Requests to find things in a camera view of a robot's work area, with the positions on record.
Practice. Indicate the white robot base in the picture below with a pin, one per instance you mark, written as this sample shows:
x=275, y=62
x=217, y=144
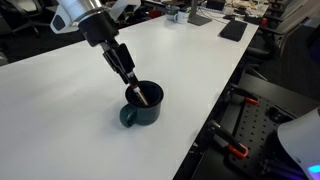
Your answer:
x=300, y=140

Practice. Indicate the small orange object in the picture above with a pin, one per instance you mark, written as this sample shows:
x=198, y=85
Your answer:
x=264, y=21

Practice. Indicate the red object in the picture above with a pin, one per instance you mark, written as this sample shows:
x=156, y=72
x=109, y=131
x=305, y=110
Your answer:
x=154, y=13

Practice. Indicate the black keyboard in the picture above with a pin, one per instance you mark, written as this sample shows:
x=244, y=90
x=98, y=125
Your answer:
x=233, y=30

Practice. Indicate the black perforated mounting board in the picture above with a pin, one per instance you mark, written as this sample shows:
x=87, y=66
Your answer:
x=253, y=128

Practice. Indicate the gray monitor stand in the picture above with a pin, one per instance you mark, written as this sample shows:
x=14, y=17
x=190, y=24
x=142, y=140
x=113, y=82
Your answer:
x=198, y=18

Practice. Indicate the dark green enamel mug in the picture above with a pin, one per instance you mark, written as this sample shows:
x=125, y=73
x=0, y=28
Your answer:
x=146, y=113

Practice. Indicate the white mug with logo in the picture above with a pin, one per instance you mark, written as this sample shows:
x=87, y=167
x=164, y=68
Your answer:
x=182, y=17

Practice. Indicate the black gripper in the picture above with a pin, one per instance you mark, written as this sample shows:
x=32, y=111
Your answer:
x=100, y=30

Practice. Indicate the white marker with orange cap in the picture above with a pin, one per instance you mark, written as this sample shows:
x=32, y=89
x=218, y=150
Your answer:
x=140, y=95

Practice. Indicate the office chair with gray back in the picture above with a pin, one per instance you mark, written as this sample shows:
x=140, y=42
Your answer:
x=25, y=6

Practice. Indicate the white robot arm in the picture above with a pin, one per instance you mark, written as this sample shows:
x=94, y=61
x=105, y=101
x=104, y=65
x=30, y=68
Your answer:
x=76, y=8

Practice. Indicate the small black mouse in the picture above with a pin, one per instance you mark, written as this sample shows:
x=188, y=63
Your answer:
x=229, y=17

